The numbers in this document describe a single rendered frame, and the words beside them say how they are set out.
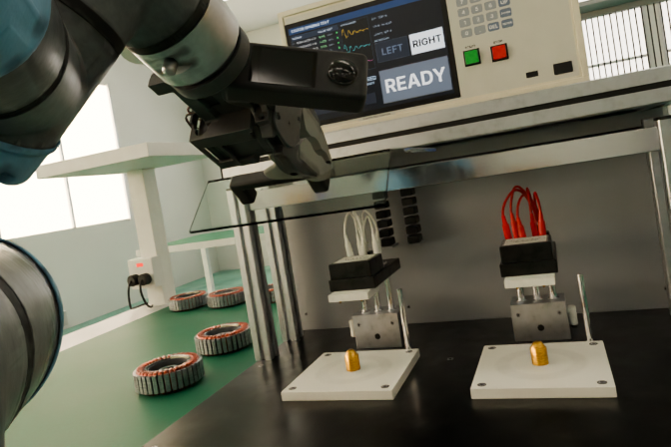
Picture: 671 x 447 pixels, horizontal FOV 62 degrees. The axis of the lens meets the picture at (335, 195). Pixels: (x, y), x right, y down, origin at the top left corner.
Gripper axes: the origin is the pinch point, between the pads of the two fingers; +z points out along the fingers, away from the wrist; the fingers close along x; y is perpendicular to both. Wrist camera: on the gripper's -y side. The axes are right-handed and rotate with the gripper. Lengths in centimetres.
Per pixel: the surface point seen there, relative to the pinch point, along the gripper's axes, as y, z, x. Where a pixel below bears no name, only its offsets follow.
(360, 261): 5.4, 23.9, 1.6
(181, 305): 78, 77, -12
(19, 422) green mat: 60, 20, 23
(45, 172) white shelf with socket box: 101, 41, -39
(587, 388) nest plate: -21.7, 20.6, 19.8
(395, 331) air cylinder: 4.3, 36.7, 8.7
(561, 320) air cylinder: -19.7, 36.6, 8.5
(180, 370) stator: 37.2, 28.2, 15.0
